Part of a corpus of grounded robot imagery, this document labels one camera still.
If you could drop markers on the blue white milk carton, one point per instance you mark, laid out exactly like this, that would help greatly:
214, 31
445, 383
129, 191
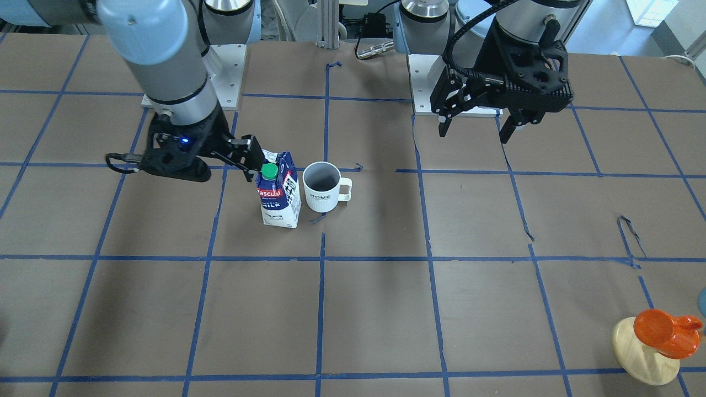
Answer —
277, 186

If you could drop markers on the white ceramic mug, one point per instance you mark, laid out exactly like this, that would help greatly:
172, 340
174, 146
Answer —
325, 187

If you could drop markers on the blue-grey cup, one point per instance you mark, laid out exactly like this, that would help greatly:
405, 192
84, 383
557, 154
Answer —
701, 302

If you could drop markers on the aluminium frame post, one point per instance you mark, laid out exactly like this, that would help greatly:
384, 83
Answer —
328, 35

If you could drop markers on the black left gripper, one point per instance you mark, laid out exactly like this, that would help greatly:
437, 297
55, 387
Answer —
490, 57

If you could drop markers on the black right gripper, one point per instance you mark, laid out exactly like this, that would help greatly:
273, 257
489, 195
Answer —
213, 134

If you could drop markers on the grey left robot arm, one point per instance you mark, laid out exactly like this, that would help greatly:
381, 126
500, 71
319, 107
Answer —
440, 29

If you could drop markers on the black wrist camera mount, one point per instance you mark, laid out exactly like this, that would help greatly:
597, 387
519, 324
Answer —
537, 66

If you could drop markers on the orange cup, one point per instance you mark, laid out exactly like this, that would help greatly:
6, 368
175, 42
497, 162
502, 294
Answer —
674, 337

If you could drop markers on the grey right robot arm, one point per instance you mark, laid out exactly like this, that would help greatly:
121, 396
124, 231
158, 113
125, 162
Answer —
169, 47

